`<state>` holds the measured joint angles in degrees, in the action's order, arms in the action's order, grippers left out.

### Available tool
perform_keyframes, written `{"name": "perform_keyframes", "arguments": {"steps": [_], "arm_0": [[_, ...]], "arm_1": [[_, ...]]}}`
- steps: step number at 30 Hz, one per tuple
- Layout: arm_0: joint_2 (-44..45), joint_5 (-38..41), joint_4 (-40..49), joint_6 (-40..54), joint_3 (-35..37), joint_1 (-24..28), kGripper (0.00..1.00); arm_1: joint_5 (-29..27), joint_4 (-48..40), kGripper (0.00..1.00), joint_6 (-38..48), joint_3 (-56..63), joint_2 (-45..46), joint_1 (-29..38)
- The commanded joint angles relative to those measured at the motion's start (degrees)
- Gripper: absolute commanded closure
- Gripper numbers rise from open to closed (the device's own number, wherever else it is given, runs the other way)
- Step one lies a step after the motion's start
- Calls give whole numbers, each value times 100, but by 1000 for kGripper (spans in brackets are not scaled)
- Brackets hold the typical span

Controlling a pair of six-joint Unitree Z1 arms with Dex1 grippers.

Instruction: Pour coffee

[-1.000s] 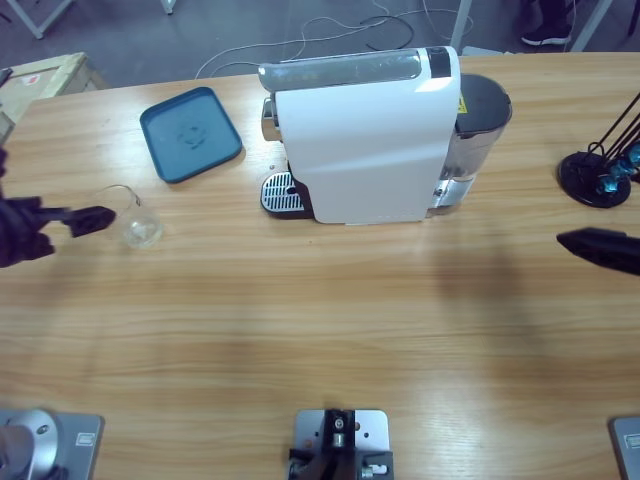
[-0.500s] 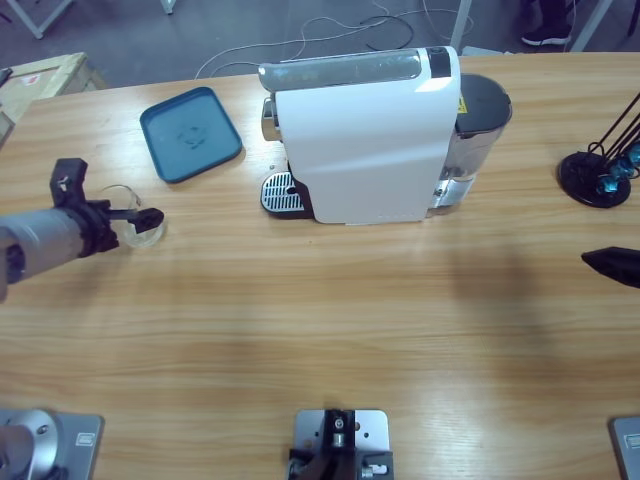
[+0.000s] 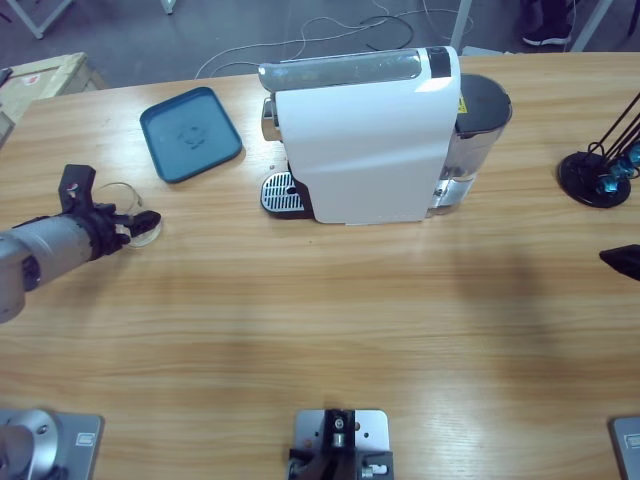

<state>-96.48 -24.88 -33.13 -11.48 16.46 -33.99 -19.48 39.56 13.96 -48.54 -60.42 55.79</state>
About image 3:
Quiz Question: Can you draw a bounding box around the white cable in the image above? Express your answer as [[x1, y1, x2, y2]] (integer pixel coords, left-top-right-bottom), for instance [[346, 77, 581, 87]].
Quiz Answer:
[[193, 8, 459, 81]]

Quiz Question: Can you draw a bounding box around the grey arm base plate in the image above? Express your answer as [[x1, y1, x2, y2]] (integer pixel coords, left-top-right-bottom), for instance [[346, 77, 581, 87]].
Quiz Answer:
[[0, 408, 106, 480], [607, 415, 640, 480]]

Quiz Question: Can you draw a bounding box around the clear drinking glass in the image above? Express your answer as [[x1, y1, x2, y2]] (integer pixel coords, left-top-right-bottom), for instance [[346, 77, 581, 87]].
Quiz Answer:
[[89, 182, 165, 250]]

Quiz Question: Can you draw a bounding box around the black capsule holder with rods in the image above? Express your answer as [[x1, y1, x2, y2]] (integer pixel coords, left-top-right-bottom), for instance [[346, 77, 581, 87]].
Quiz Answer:
[[557, 89, 640, 210]]

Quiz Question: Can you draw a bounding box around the black cable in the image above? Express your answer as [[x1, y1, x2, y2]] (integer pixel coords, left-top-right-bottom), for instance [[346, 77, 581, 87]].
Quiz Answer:
[[359, 14, 416, 51]]

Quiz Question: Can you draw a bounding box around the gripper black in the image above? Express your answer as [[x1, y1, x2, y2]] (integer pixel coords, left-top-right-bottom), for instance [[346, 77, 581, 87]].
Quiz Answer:
[[79, 202, 163, 261]]

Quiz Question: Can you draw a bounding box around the white mount with dark post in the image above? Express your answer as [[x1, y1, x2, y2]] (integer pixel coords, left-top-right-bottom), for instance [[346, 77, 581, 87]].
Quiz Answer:
[[287, 407, 394, 480]]

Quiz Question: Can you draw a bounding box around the metal grate drip tray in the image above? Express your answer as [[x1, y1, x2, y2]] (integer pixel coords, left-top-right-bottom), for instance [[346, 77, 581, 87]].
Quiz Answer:
[[259, 170, 311, 221]]

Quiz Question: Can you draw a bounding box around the white capsule coffee machine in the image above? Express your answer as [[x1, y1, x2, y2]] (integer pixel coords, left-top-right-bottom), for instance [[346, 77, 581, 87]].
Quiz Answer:
[[257, 44, 476, 227]]

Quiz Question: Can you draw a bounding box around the blue plastic tray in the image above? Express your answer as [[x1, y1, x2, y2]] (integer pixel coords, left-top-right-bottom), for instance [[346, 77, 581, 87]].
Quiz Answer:
[[138, 86, 245, 185]]

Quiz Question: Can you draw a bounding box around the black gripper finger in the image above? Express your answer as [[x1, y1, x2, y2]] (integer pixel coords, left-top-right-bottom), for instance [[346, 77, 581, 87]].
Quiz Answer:
[[598, 243, 640, 281]]

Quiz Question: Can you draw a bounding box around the wooden crate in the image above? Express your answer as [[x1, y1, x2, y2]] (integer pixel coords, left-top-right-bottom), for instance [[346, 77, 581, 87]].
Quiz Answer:
[[0, 52, 107, 149]]

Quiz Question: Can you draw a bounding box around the white metal table leg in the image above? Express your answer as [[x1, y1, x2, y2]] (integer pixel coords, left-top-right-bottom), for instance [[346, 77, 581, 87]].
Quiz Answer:
[[569, 0, 615, 54], [449, 0, 511, 57]]

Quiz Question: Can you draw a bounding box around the black shoe white sole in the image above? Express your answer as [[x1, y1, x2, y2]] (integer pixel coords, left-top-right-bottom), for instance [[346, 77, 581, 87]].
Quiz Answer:
[[520, 17, 573, 47]]

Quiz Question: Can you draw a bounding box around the clear water tank black lid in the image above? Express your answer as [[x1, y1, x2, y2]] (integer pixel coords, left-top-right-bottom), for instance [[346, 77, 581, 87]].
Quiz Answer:
[[439, 73, 514, 184]]

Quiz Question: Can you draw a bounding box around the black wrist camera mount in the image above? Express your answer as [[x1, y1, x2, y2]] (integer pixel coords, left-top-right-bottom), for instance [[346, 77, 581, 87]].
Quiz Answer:
[[58, 163, 97, 214]]

